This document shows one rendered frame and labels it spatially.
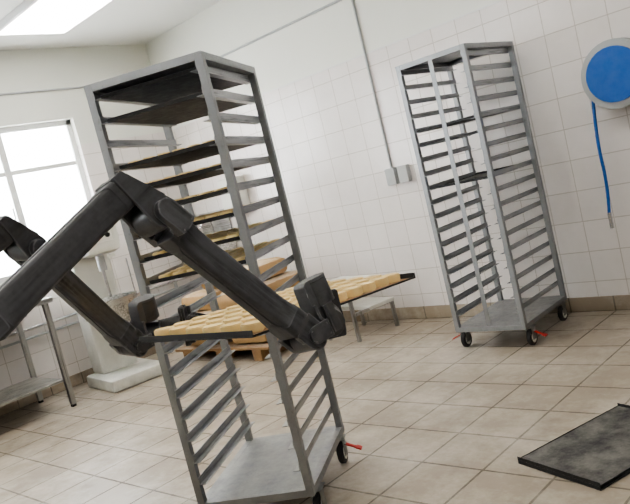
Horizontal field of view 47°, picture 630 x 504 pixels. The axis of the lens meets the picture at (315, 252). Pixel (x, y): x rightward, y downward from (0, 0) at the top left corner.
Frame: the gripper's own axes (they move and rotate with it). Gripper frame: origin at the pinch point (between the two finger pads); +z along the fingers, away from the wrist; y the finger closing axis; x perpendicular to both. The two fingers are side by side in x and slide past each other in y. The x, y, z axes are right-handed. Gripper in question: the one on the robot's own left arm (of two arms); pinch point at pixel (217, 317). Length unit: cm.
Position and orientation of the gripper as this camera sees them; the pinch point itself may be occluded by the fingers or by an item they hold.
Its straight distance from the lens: 191.1
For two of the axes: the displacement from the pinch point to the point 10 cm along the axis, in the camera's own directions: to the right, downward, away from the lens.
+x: 0.7, 0.6, -10.0
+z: 9.7, -2.2, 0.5
